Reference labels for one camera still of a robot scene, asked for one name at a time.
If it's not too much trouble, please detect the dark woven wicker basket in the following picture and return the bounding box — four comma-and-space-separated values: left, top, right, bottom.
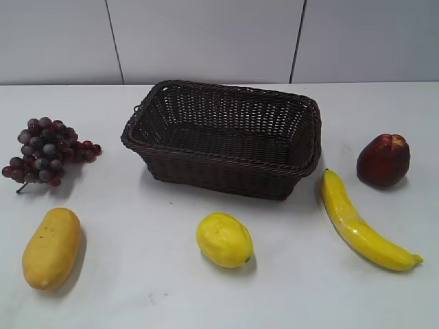
121, 80, 322, 200

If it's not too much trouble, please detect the red apple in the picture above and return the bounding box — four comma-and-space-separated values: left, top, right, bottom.
356, 134, 411, 188

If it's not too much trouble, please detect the yellow lemon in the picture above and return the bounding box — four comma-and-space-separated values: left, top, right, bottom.
195, 212, 254, 268

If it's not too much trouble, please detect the yellow banana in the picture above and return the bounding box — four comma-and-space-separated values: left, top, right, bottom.
320, 169, 423, 272

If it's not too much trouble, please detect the purple grape bunch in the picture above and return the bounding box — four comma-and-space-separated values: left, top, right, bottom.
1, 117, 103, 195

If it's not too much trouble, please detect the yellow mango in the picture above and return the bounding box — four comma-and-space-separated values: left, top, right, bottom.
22, 208, 82, 291

